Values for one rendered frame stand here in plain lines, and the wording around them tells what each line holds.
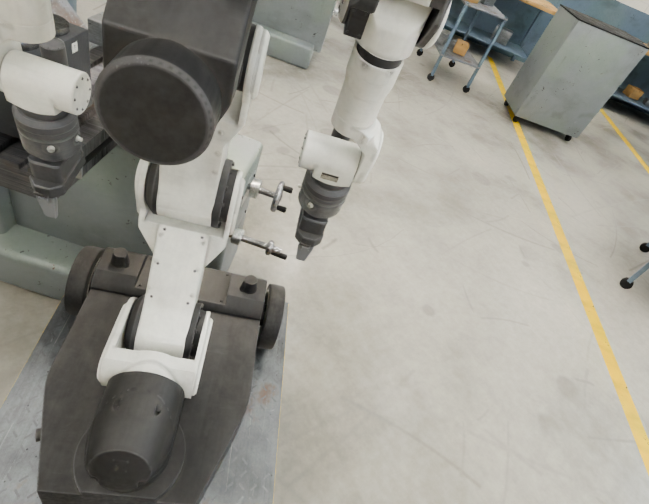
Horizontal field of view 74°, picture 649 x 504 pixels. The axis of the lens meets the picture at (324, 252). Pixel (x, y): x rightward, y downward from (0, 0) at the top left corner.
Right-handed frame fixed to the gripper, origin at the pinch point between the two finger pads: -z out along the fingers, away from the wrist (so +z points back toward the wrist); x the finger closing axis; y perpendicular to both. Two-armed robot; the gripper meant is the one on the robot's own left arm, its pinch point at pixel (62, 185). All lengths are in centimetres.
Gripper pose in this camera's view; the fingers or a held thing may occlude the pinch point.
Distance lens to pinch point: 96.6
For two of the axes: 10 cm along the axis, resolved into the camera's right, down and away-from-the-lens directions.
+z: 3.1, -5.6, -7.7
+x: 0.9, -7.9, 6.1
